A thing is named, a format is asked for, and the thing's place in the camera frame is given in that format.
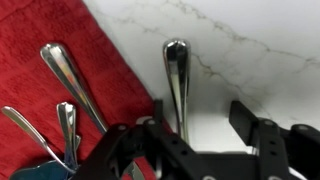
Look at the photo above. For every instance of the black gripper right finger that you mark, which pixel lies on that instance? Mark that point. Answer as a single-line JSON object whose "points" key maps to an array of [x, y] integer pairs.
{"points": [[283, 153]]}

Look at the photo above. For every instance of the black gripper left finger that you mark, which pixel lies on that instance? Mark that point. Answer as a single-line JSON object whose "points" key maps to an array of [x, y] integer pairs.
{"points": [[133, 153]]}

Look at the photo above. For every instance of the silver bread knife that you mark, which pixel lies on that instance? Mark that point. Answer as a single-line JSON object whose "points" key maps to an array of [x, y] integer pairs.
{"points": [[176, 73]]}

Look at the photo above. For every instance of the silver table knife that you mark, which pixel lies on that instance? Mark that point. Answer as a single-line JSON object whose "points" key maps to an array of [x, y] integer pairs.
{"points": [[66, 73]]}

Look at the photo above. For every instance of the red cloth mat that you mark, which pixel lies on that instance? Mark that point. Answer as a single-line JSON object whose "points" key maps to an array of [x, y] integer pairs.
{"points": [[40, 26]]}

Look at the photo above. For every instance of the dark blue dish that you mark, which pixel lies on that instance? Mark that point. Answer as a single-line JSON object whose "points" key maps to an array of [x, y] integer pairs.
{"points": [[40, 171]]}

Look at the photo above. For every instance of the silver spoon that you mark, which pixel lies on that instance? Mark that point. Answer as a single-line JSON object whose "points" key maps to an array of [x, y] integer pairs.
{"points": [[26, 128]]}

